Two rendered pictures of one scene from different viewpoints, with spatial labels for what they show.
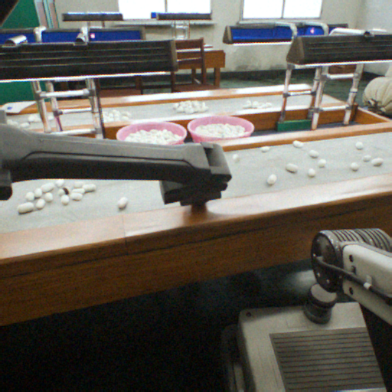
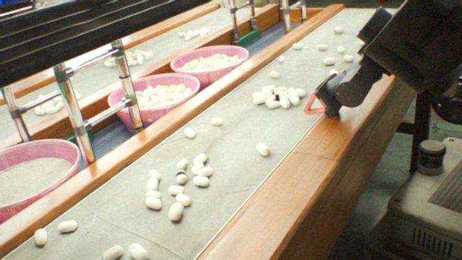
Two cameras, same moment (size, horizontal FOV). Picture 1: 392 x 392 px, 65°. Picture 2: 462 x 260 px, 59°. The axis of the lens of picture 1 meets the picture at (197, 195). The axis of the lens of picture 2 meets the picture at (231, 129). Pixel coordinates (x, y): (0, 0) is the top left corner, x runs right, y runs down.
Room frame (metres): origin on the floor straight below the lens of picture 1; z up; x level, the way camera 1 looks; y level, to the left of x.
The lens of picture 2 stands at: (0.12, 0.69, 1.20)
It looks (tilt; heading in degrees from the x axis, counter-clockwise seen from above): 28 degrees down; 323
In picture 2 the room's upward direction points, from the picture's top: 8 degrees counter-clockwise
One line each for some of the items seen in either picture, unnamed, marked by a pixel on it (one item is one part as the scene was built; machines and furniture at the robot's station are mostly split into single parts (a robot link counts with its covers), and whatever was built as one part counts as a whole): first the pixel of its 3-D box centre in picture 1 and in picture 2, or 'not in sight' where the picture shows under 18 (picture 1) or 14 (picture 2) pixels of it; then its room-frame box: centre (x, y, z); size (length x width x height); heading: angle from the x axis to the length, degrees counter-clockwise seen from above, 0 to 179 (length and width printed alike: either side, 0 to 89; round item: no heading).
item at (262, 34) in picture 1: (289, 33); not in sight; (1.60, -0.42, 1.08); 0.62 x 0.08 x 0.07; 106
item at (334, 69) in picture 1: (347, 60); not in sight; (6.07, -2.75, 0.32); 0.42 x 0.42 x 0.64; 14
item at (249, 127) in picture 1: (220, 136); (211, 71); (1.21, -0.10, 0.72); 0.27 x 0.27 x 0.10
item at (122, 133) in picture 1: (152, 144); (157, 104); (1.14, 0.17, 0.72); 0.27 x 0.27 x 0.10
